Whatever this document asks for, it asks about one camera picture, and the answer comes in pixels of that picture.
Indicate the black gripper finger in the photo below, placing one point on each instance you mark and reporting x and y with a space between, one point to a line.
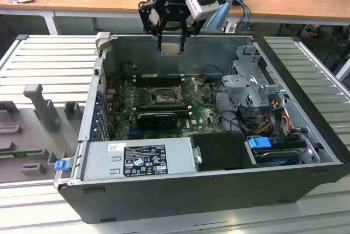
144 16
192 29

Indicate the silver CPU plate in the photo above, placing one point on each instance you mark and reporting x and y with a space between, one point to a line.
171 49

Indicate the thin metal locking lever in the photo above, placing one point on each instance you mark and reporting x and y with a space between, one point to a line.
148 83

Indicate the black RAM slot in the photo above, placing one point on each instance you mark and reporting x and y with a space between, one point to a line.
164 106
164 103
164 111
169 76
169 79
169 82

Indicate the metal CPU socket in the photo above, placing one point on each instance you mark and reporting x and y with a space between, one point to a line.
161 98

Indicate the blue expansion slot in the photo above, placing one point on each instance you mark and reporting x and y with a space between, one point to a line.
133 130

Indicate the grey plastic case latch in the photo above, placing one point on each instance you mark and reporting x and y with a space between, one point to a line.
102 40

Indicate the grey metal disk bay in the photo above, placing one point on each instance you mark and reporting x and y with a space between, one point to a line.
240 86

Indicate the green motherboard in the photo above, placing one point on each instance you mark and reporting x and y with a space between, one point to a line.
197 116

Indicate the black graphics card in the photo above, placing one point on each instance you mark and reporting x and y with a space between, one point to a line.
156 120

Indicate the black plastic shroud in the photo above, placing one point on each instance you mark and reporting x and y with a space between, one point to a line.
218 149

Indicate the person foot in sandal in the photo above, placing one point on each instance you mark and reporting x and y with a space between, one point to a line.
315 30

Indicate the hard disk in blue carrier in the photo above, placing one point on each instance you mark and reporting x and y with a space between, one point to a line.
258 143

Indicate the grey power supply unit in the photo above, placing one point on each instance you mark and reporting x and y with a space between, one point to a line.
95 149

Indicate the grey parts rack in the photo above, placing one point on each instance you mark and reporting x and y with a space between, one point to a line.
63 141

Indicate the blue plastic latch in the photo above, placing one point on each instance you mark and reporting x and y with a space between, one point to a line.
61 165

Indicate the black open PC case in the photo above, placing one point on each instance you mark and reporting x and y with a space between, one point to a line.
164 198

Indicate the green RAM stick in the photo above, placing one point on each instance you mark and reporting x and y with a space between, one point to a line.
19 154

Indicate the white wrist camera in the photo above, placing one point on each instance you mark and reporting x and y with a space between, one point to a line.
202 7

